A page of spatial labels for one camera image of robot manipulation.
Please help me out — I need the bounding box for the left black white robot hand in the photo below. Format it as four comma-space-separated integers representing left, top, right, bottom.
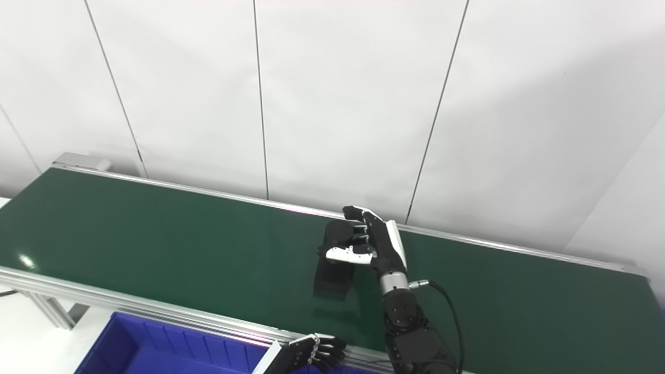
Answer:
252, 333, 347, 374

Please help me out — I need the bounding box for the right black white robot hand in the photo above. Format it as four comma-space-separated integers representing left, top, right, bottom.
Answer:
318, 206, 408, 276

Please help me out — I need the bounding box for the black cylinder-on-block part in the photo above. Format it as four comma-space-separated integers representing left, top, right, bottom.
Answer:
313, 218, 364, 299

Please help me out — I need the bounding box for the blue plastic bin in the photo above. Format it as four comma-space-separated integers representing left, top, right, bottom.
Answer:
75, 312, 276, 374

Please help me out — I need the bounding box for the green conveyor belt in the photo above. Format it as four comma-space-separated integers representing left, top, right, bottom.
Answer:
0, 161, 650, 374
0, 167, 665, 374

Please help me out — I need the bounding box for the aluminium conveyor support leg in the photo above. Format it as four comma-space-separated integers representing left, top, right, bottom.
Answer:
21, 291, 89, 330

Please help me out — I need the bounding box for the grey conveyor end housing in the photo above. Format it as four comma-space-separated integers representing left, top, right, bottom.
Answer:
52, 152, 112, 172

